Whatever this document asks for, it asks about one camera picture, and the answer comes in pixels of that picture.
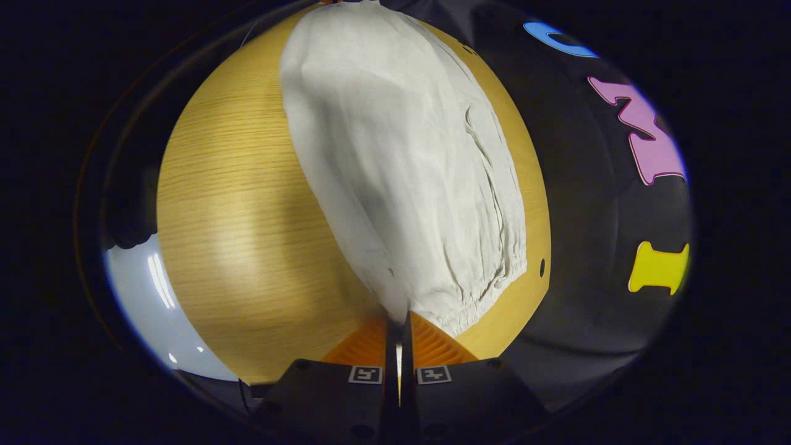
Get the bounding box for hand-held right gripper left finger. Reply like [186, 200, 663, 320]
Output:
[252, 313, 400, 444]

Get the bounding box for white jeans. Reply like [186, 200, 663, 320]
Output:
[279, 0, 528, 337]

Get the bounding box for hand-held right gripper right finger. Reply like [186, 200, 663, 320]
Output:
[400, 310, 552, 444]

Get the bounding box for black backdrop cloth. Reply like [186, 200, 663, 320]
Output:
[383, 0, 696, 412]

